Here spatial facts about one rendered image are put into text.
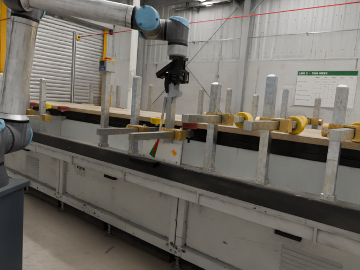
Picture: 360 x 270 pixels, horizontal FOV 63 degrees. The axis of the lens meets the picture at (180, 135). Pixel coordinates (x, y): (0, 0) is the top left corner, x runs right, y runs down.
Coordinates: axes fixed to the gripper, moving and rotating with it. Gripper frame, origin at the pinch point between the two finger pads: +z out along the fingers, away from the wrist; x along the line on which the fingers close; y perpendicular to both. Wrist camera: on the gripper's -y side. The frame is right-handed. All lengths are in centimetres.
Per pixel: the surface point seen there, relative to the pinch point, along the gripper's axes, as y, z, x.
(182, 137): 3.3, 16.9, 7.7
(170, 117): -4.4, 7.7, 6.1
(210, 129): 19.2, 11.4, 6.1
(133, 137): -0.4, 16.1, -21.8
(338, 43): -68, -178, 723
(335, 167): 71, 18, 6
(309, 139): 56, 12, 26
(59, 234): -98, 101, 6
